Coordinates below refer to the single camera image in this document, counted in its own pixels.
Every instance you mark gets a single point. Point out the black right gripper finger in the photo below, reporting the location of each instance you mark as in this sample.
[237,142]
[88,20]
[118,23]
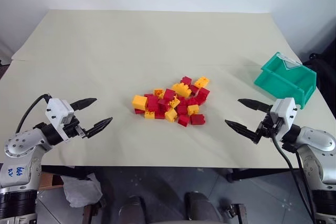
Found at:
[256,105]
[244,130]

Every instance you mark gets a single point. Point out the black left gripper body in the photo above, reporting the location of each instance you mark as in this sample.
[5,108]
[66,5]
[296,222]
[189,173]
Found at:
[73,129]

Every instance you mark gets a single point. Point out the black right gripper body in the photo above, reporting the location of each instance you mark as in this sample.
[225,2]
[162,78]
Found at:
[274,128]

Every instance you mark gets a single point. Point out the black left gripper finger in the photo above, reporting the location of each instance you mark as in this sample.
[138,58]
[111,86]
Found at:
[98,127]
[84,102]

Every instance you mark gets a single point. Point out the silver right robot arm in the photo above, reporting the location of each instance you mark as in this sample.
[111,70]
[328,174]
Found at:
[315,137]

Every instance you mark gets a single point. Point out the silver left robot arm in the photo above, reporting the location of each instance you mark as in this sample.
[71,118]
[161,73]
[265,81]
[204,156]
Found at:
[21,142]

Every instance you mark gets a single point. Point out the green plastic bin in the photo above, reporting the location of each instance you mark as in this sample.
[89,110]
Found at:
[278,85]

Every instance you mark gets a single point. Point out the brown cardboard piece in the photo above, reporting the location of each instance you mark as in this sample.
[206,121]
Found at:
[50,180]

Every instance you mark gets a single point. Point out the crumpled white plastic bag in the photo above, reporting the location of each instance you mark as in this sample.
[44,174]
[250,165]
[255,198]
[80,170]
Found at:
[81,190]

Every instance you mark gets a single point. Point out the dark object beside table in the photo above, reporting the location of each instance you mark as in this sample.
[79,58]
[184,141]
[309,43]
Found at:
[323,77]

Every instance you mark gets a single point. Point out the dark rounded shape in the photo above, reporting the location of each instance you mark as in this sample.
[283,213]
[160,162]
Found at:
[202,208]
[132,211]

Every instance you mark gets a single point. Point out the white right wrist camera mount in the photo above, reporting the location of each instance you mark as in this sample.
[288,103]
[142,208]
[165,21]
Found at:
[286,111]

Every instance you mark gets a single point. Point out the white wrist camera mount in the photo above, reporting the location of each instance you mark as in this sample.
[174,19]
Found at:
[57,111]
[286,111]

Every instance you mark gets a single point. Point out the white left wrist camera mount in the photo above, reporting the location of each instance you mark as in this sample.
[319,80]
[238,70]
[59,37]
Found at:
[57,111]

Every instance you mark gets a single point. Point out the black table frame bar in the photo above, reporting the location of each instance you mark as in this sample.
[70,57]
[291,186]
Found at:
[252,174]
[65,172]

